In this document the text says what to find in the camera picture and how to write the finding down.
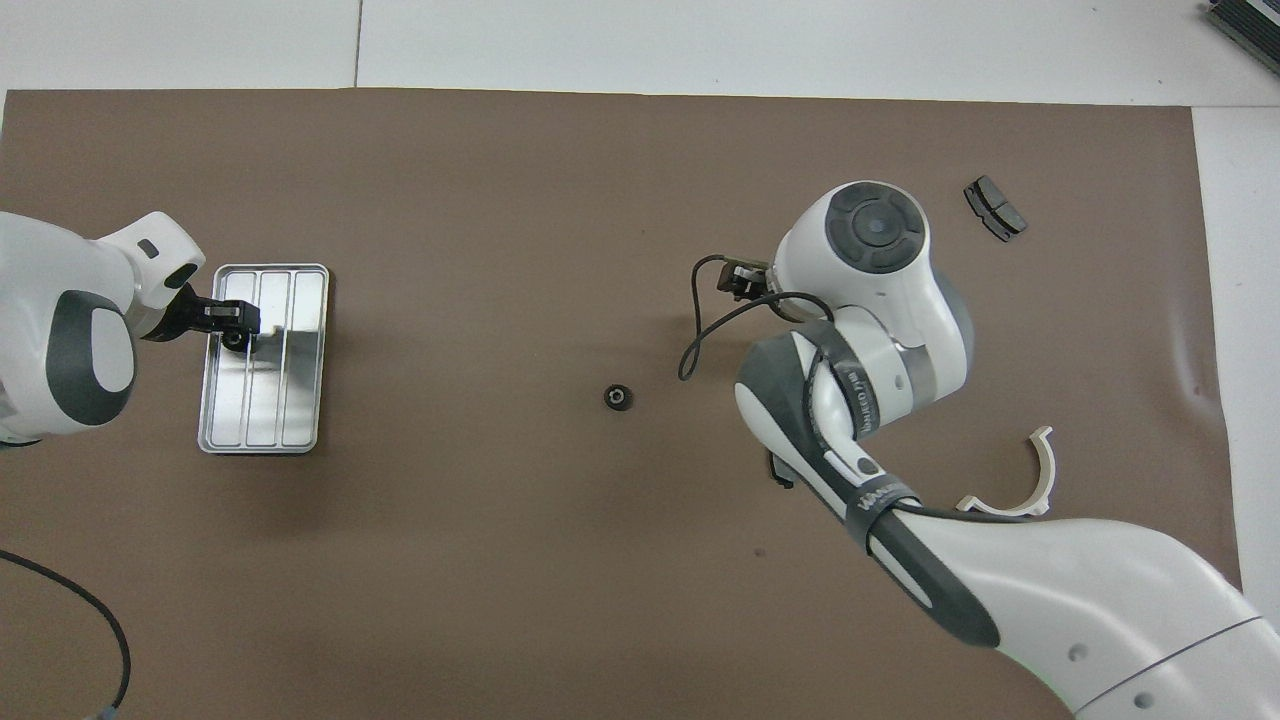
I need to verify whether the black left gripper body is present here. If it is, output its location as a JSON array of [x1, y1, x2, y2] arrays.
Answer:
[[149, 282, 208, 343]]

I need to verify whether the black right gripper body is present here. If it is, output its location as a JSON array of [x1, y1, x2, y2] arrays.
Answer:
[[731, 260, 779, 303]]

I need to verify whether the silver metal tray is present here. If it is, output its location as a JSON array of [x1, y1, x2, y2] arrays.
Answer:
[[197, 263, 331, 456]]

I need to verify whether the short grey brake pad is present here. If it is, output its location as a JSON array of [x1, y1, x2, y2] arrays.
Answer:
[[962, 175, 1029, 243]]

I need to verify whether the brown table mat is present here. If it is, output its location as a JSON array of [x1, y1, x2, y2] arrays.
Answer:
[[0, 88, 1259, 720]]

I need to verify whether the dark ribbed device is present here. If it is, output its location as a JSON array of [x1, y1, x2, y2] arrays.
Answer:
[[1203, 0, 1280, 79]]

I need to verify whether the white curved plastic bracket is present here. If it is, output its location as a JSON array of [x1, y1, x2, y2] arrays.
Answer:
[[955, 425, 1057, 519]]

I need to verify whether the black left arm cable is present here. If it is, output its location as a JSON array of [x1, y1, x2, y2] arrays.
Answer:
[[0, 548, 133, 720]]

